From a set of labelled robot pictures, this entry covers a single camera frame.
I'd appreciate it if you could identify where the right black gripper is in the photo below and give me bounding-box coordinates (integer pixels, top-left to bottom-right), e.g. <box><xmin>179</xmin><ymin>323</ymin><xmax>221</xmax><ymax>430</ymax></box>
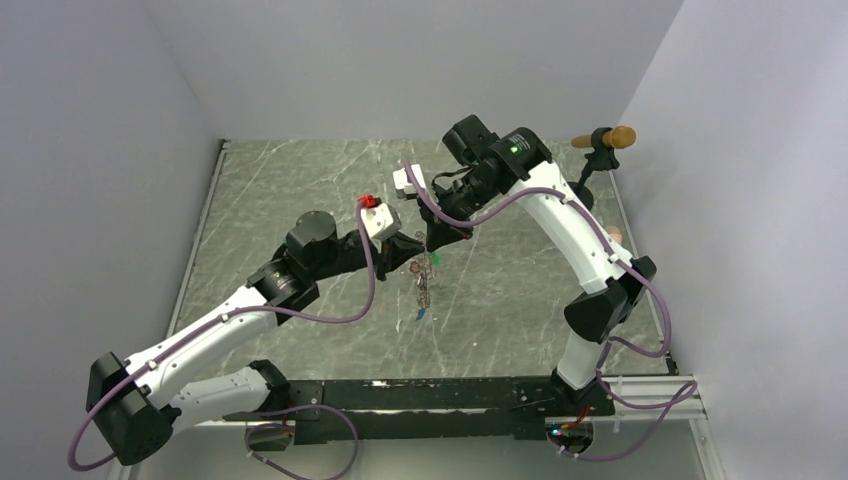
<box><xmin>416</xmin><ymin>171</ymin><xmax>500</xmax><ymax>253</ymax></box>

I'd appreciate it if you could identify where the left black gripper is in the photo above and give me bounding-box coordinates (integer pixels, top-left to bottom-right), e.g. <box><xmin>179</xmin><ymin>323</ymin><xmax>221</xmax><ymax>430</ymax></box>
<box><xmin>311</xmin><ymin>230</ymin><xmax>425</xmax><ymax>282</ymax></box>

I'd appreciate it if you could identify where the round metal keyring disc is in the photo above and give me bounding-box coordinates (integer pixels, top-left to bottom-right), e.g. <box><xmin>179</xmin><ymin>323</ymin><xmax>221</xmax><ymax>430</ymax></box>
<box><xmin>409</xmin><ymin>248</ymin><xmax>434</xmax><ymax>312</ymax></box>

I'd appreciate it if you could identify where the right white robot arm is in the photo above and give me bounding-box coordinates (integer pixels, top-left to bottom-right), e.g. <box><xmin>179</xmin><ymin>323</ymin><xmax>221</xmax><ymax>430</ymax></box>
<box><xmin>395</xmin><ymin>115</ymin><xmax>656</xmax><ymax>416</ymax></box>

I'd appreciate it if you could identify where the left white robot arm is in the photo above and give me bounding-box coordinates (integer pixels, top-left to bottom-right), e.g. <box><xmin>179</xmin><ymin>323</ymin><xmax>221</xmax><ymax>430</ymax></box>
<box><xmin>86</xmin><ymin>208</ymin><xmax>425</xmax><ymax>465</ymax></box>

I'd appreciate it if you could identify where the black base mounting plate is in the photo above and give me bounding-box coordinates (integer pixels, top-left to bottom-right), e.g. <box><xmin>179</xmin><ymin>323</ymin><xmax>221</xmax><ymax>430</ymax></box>
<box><xmin>222</xmin><ymin>376</ymin><xmax>617</xmax><ymax>446</ymax></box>

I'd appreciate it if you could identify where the pink cylindrical object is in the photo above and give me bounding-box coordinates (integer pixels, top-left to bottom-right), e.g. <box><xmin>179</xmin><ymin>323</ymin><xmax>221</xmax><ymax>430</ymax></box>
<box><xmin>605</xmin><ymin>225</ymin><xmax>623</xmax><ymax>244</ymax></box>

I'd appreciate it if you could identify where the black microphone stand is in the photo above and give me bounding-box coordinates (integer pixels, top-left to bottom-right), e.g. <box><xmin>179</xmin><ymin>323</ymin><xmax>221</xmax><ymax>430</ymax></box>
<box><xmin>568</xmin><ymin>127</ymin><xmax>620</xmax><ymax>210</ymax></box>

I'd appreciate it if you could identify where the gold microphone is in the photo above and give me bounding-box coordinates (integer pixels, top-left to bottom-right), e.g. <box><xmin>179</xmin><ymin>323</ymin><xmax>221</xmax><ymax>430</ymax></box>
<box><xmin>570</xmin><ymin>126</ymin><xmax>637</xmax><ymax>149</ymax></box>

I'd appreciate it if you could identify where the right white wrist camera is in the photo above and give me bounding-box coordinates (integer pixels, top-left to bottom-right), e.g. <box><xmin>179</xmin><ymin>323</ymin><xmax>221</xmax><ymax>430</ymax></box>
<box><xmin>392</xmin><ymin>164</ymin><xmax>427</xmax><ymax>200</ymax></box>

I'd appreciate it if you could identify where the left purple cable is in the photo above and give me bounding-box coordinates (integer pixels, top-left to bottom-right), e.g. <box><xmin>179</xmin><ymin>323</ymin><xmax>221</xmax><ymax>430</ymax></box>
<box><xmin>67</xmin><ymin>203</ymin><xmax>378</xmax><ymax>473</ymax></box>

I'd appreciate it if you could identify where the purple cable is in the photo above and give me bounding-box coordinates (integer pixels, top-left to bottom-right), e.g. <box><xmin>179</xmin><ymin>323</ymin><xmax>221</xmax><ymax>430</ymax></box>
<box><xmin>67</xmin><ymin>203</ymin><xmax>378</xmax><ymax>473</ymax></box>
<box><xmin>402</xmin><ymin>158</ymin><xmax>700</xmax><ymax>464</ymax></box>

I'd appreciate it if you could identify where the aluminium frame rail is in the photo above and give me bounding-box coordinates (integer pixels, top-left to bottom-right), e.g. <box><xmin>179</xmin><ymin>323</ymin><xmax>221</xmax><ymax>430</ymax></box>
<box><xmin>603</xmin><ymin>375</ymin><xmax>707</xmax><ymax>421</ymax></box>

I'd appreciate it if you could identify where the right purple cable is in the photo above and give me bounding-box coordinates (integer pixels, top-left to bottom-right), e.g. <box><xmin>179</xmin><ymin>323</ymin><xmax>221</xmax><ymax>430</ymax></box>
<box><xmin>402</xmin><ymin>158</ymin><xmax>700</xmax><ymax>464</ymax></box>

